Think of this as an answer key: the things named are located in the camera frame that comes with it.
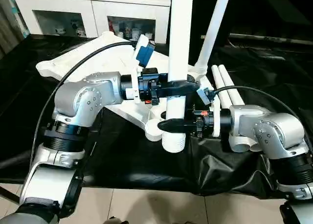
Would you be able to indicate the white plastic table leg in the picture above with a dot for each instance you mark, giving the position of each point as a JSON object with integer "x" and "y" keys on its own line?
{"x": 232, "y": 87}
{"x": 223, "y": 87}
{"x": 179, "y": 38}
{"x": 215, "y": 26}

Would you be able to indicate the white plastic table top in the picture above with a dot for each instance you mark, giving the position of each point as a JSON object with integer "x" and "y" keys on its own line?
{"x": 102, "y": 60}

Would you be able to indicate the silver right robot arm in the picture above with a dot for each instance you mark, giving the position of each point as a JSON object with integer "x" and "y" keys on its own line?
{"x": 269, "y": 128}

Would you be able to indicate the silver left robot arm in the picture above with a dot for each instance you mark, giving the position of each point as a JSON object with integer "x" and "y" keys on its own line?
{"x": 85, "y": 94}

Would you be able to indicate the black plastic mat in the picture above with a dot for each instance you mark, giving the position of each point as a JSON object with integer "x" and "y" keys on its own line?
{"x": 146, "y": 165}

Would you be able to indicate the white mug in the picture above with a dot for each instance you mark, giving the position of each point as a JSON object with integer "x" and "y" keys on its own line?
{"x": 148, "y": 35}

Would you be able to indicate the red packet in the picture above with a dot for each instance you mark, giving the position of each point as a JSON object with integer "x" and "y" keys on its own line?
{"x": 111, "y": 26}

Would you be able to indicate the black speaker box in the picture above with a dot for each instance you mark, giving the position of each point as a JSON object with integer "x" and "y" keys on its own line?
{"x": 198, "y": 13}

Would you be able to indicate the white glass-door cabinet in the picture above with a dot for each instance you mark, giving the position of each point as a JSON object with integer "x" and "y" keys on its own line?
{"x": 93, "y": 13}

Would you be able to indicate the grey curtain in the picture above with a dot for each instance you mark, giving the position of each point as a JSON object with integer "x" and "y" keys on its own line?
{"x": 9, "y": 21}

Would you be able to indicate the black metal stand leg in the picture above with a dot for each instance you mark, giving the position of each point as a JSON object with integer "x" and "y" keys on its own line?
{"x": 9, "y": 193}

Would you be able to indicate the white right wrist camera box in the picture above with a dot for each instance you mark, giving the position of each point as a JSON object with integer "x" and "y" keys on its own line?
{"x": 215, "y": 121}

